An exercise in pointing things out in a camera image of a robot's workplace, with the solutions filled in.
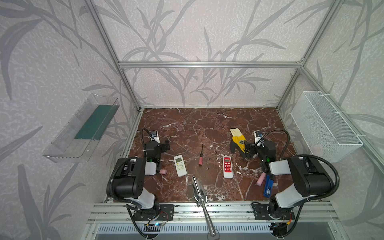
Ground red handled screwdriver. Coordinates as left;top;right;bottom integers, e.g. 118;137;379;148
199;144;204;167

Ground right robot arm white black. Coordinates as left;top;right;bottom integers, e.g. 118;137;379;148
245;140;340;220

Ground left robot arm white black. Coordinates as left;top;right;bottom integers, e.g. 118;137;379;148
106;140;170;216

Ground red white remote control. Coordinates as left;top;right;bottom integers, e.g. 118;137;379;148
223;156;234;179

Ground pink cylinder left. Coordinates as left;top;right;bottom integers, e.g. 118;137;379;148
160;169;168;175

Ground pink cylinder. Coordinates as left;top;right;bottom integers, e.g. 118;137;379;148
160;169;168;175
256;173;266;186

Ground yellow work glove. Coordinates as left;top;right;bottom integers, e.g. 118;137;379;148
230;128;247;159

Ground blue lighter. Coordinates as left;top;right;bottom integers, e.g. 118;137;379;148
264;175;274;198

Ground pink cylinder right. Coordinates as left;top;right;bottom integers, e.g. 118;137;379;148
256;173;266;186

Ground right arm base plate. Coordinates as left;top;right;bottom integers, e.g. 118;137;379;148
251;202;296;222

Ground white wire basket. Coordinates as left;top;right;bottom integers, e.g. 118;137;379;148
291;91;363;163

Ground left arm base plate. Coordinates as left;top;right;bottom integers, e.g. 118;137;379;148
133;204;175;221

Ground metal camera pole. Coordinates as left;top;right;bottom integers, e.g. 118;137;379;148
193;176;217;237

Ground clear plastic wall shelf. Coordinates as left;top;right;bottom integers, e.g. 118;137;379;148
43;94;120;163

